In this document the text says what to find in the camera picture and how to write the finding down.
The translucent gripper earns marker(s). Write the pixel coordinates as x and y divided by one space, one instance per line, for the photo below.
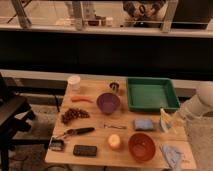
176 121

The blue plastic cup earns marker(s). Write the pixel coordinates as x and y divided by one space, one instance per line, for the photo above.
162 125

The clear plastic cup white lid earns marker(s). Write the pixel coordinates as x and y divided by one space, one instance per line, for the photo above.
74 82

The blue grey cloth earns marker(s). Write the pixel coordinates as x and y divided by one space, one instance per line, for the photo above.
173 157

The blue sponge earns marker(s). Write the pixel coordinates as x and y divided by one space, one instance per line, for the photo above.
143 124

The green plastic tray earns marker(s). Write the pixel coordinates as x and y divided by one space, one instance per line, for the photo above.
146 94

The orange bowl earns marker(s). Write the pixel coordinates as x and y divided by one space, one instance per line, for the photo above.
141 147

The yellow apple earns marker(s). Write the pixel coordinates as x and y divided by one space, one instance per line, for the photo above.
114 141

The purple bowl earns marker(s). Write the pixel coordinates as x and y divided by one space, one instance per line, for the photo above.
108 103

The small metal can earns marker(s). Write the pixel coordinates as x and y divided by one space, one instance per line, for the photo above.
114 86

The black rectangular block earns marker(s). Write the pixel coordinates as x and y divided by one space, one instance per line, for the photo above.
84 150

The bunch of dark grapes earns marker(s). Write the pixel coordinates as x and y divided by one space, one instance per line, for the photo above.
72 114

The orange carrot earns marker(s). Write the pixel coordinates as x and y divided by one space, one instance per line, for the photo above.
81 98

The small black metal clip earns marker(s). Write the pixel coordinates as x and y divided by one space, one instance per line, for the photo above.
57 145

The black chair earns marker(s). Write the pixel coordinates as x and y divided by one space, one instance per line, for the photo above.
14 111

